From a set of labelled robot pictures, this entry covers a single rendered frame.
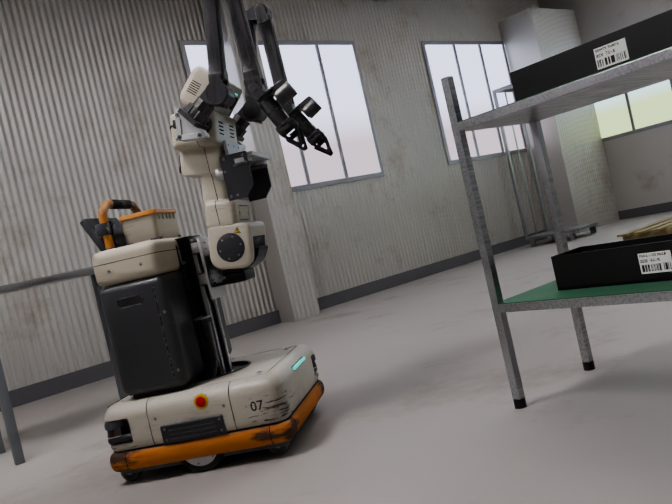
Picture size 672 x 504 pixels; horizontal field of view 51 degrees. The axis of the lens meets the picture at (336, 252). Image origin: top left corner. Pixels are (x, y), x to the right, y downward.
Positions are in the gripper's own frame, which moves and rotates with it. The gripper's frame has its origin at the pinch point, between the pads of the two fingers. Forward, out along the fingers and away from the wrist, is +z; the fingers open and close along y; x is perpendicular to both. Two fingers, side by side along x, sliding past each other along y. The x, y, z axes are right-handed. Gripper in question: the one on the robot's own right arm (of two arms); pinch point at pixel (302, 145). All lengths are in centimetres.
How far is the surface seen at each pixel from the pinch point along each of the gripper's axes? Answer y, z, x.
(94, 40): 318, -248, 84
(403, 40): 582, -146, -152
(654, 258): -25, 95, -57
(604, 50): -26, 41, -83
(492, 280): -1, 74, -20
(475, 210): -2, 53, -30
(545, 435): -28, 114, -1
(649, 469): -64, 124, -16
